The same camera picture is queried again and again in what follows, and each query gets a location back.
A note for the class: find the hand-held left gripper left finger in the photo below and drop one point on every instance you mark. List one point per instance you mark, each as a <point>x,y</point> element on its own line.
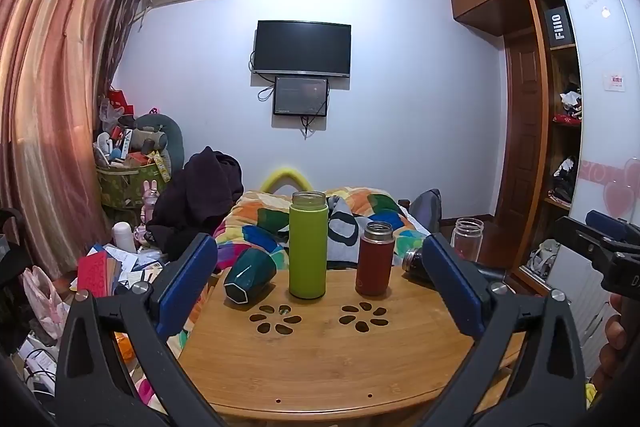
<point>186,278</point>

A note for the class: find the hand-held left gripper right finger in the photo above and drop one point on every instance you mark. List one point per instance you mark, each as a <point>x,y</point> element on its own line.
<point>450,283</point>

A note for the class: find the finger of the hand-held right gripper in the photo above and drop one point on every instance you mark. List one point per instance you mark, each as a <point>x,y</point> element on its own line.
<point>582,239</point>
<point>607,223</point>

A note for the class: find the black thermos cup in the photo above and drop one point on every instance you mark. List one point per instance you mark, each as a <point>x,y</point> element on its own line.
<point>414,264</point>

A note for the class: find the clear glass cup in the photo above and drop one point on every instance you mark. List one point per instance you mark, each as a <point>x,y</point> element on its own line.
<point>466,241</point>

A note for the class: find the red thermos cup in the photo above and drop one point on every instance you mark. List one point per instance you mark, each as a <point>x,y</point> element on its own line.
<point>374,267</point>

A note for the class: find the tall green cup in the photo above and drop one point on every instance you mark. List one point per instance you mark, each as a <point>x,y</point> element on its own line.
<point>308,252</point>

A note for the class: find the person's right hand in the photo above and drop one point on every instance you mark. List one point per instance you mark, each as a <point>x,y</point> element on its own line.
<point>614,337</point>

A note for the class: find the white bag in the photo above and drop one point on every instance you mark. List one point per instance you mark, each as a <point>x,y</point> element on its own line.
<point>544,256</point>

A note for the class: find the black white shelf clothes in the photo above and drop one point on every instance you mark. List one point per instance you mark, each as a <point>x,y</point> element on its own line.
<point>565,179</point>

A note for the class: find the dark green mug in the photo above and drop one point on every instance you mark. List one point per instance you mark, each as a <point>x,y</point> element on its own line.
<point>248,274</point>

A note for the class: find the white bottle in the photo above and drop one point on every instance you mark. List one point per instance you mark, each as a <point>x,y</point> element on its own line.
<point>123,238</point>

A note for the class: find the grey backpack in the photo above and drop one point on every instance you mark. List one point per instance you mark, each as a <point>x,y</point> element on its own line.
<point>427,209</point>

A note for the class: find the pink bunny toy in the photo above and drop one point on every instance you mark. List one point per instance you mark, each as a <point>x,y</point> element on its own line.
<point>150,204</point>

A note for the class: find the red flat box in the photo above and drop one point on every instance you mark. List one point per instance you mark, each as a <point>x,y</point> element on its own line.
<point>99,274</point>

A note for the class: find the dark jacket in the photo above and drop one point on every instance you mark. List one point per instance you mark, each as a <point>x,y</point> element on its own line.
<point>200,192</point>

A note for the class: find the colourful patterned blanket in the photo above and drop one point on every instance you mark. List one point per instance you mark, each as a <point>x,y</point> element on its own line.
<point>260,222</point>

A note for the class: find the green storage basket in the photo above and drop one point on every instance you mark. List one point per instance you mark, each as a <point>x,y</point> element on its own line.
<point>122,187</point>

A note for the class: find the white sliding wardrobe door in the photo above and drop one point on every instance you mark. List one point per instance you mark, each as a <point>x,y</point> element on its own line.
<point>607,107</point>

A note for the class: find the pile of shelf clothes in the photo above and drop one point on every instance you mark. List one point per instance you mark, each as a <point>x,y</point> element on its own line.
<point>570,104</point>

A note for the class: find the wooden room door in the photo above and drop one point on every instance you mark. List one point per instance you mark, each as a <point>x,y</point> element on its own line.
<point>522,127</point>

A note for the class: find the pink plastic bag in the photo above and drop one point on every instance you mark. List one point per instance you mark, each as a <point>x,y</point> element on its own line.
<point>47,307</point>

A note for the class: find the yellow curved pillow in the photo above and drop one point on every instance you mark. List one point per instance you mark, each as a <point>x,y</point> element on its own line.
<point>285,174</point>

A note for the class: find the grey green cushion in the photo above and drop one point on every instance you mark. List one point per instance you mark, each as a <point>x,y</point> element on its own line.
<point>162,132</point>

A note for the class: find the red gift bag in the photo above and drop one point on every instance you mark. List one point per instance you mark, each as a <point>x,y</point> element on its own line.
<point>120,103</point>

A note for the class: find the black box with white print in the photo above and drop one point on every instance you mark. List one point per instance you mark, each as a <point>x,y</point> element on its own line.
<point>556,27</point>

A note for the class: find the small black monitor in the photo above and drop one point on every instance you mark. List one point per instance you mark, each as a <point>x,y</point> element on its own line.
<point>300,96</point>

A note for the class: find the pink brown curtain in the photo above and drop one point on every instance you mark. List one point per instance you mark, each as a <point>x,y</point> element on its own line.
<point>55,82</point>

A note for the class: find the wall television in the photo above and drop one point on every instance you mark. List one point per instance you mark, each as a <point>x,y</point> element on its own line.
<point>301,47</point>

